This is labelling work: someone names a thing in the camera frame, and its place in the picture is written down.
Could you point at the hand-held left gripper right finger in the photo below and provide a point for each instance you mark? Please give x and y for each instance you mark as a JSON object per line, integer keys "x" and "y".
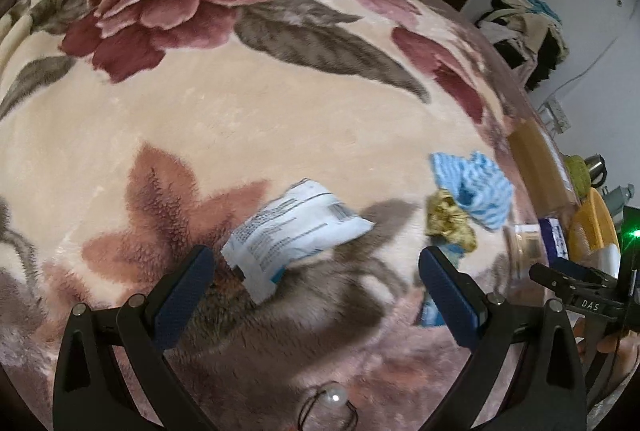
{"x": 452, "y": 301}

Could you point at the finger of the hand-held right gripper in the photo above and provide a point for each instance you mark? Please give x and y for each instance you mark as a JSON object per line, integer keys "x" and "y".
{"x": 570, "y": 278}

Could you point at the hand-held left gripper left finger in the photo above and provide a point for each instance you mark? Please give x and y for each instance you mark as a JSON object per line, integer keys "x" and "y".
{"x": 180, "y": 296}

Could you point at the yellow tape measure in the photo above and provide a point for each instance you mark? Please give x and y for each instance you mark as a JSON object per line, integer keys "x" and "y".
{"x": 450, "y": 218}

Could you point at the blue white striped cloth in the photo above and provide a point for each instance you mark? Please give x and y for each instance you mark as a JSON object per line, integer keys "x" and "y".
{"x": 475, "y": 183}

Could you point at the white packet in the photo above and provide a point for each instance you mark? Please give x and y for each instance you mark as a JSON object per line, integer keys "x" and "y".
{"x": 295, "y": 231}

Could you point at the person's right hand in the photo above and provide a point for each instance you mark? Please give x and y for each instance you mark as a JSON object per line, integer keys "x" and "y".
{"x": 625, "y": 361}

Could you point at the small blue packet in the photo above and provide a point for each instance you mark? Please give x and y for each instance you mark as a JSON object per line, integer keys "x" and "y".
{"x": 425, "y": 313}

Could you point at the blue box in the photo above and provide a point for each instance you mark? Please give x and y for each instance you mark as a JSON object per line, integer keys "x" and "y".
{"x": 555, "y": 238}

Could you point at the white container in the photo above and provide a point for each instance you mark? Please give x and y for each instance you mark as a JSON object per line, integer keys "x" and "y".
{"x": 613, "y": 258}

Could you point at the clear glass jar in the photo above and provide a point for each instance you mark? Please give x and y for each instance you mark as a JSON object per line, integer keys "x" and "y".
{"x": 525, "y": 246}

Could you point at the grey metal appliance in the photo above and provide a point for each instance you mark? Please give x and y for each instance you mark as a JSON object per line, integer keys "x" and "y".
{"x": 617, "y": 198}

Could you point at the yellow-green cloth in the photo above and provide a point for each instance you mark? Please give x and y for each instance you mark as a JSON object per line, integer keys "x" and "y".
{"x": 576, "y": 173}

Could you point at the metal kettle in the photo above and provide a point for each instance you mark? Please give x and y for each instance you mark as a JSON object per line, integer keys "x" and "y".
{"x": 595, "y": 168}

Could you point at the wooden bed board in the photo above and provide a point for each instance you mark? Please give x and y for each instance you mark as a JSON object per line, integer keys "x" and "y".
{"x": 540, "y": 166}

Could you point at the white power strip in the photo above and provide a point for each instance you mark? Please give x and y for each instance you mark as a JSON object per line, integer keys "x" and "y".
{"x": 556, "y": 116}

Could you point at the floral fleece blanket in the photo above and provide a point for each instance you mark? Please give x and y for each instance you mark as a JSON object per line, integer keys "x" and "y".
{"x": 250, "y": 111}

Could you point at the pile of clothes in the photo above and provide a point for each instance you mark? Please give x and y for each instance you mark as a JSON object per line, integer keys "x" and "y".
{"x": 525, "y": 26}

